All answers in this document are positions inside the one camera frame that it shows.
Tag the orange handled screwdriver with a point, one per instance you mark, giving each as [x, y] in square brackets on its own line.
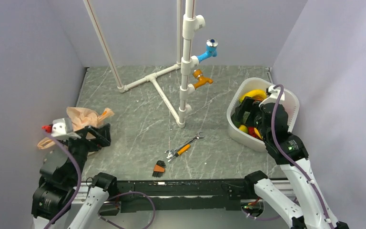
[179, 152]

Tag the silver combination wrench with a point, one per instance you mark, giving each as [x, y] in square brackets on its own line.
[199, 135]

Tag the black orange hex key set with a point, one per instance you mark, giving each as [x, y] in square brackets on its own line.
[159, 169]

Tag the orange tap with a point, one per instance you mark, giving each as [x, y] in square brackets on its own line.
[201, 79]

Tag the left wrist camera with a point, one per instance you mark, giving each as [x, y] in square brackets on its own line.
[59, 128]

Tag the blue tap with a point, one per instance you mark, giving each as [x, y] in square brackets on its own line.
[211, 50]

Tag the red fake tomato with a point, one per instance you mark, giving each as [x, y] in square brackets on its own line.
[251, 132]

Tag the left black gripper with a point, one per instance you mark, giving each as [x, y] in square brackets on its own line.
[103, 135]

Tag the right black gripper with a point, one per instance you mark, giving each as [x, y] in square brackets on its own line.
[249, 104]

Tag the orange plastic bag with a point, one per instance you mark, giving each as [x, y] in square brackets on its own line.
[82, 119]

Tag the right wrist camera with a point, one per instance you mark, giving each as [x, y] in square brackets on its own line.
[273, 95]

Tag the white plastic basket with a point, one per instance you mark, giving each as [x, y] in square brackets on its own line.
[277, 118]

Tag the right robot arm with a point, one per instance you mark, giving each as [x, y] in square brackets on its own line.
[289, 152]

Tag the green fake avocado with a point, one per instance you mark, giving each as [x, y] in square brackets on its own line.
[236, 123]

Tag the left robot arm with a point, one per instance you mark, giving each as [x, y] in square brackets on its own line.
[60, 179]

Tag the yellow fake lemon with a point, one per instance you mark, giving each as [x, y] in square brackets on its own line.
[243, 128]

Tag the yellow fake mango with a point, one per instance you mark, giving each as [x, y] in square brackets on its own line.
[257, 134]

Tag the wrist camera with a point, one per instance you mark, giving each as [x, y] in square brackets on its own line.
[273, 95]
[59, 128]

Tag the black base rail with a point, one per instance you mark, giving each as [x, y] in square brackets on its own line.
[142, 195]

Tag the white PVC pipe stand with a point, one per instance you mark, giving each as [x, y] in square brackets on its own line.
[188, 22]

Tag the yellow fake banana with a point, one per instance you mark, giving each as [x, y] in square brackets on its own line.
[256, 94]

